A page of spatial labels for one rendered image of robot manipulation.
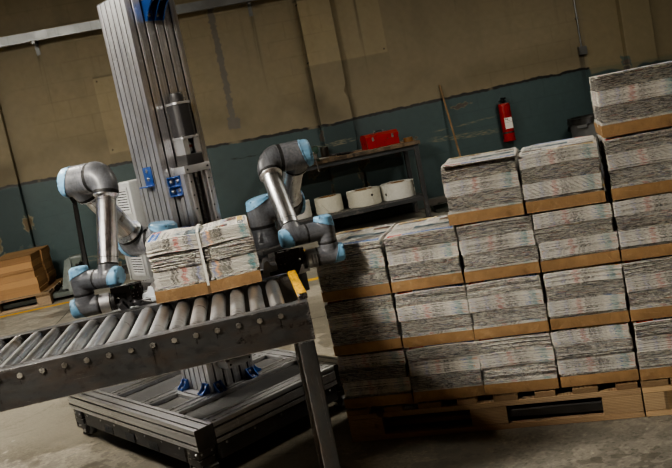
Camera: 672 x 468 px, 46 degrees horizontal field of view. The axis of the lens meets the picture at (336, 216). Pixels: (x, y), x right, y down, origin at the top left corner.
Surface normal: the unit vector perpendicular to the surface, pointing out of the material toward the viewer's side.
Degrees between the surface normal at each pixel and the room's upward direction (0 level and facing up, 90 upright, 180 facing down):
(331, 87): 90
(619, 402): 90
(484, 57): 90
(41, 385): 90
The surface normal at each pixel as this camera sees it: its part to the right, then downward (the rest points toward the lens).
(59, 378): 0.13, 0.10
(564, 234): -0.24, 0.16
